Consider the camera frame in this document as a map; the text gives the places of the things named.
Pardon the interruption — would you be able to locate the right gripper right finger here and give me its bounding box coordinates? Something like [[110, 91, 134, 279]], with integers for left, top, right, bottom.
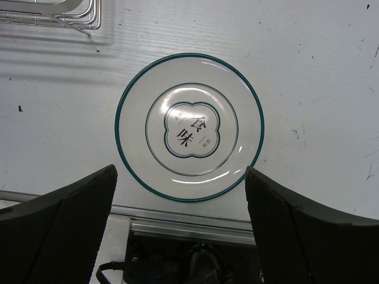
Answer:
[[245, 166, 378, 283]]

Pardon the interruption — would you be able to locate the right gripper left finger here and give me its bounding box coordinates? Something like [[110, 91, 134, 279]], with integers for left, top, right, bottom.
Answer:
[[1, 164, 118, 283]]

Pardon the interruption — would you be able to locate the white plate teal rim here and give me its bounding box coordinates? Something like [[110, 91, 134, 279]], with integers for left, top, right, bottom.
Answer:
[[114, 53, 265, 203]]

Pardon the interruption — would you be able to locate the aluminium table rail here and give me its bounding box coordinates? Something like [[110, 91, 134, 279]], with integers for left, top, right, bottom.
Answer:
[[0, 191, 255, 246]]

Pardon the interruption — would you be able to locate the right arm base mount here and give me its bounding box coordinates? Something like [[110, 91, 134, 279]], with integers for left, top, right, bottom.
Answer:
[[96, 230, 264, 284]]

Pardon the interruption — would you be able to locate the silver wire dish rack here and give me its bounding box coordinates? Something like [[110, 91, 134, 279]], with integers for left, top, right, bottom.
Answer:
[[1, 0, 102, 37]]

